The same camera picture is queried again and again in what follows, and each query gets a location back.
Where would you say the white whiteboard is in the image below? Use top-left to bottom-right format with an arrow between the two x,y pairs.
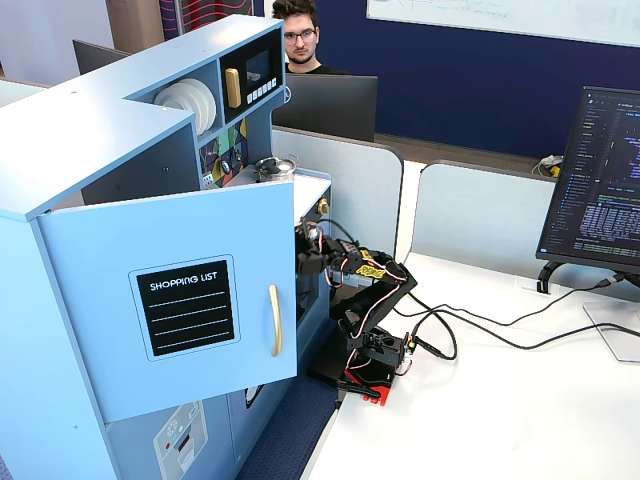
365,0 -> 640,50

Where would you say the black monitor back side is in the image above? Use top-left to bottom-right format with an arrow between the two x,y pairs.
272,74 -> 380,144

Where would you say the white toy plate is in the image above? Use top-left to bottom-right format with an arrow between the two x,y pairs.
153,87 -> 189,110
167,82 -> 204,132
192,79 -> 218,136

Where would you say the yellow and white cable bundle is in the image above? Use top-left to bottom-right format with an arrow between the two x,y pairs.
531,154 -> 565,180

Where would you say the blue toy kitchen cabinet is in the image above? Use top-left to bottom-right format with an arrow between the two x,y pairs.
0,14 -> 334,480

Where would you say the white desk cable grommet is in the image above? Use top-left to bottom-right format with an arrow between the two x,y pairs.
516,278 -> 562,300

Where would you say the grey desk divider panel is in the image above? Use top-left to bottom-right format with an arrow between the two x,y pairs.
271,124 -> 405,277
411,159 -> 560,268

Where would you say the black toy microwave door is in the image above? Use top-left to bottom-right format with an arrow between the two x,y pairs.
219,28 -> 285,125

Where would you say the black cable with plug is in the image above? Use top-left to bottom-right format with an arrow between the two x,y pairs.
394,272 -> 629,361

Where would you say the small wrist camera board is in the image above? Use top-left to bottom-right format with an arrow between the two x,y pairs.
298,219 -> 327,244

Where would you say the monitor showing code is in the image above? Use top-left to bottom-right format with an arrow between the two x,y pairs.
535,85 -> 640,276

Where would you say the metal toy pot with lid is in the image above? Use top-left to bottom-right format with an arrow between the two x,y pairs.
254,155 -> 301,185

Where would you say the dark toy faucet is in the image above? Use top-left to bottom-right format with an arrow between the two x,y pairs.
218,148 -> 247,176

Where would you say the black cable chain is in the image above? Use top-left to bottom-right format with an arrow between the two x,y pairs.
536,260 -> 565,296

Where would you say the red and black robot base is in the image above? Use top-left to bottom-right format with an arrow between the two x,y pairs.
337,329 -> 417,408

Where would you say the gold door handle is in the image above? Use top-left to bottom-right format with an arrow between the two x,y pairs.
268,284 -> 284,358

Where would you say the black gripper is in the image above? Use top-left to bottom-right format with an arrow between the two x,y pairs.
294,232 -> 352,280

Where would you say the blue shopping list door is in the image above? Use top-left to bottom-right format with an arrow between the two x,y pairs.
35,179 -> 299,425

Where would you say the dark monitor with thin edge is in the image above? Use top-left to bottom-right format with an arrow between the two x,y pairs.
72,39 -> 133,77

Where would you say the silver monitor stand base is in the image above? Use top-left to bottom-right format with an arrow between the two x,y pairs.
582,299 -> 640,364

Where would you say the man with glasses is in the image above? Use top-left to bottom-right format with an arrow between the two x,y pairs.
272,0 -> 351,77

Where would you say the gold microwave handle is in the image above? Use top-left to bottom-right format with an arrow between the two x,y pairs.
224,67 -> 242,109

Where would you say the red striped banner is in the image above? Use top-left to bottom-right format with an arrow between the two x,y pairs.
159,0 -> 255,40

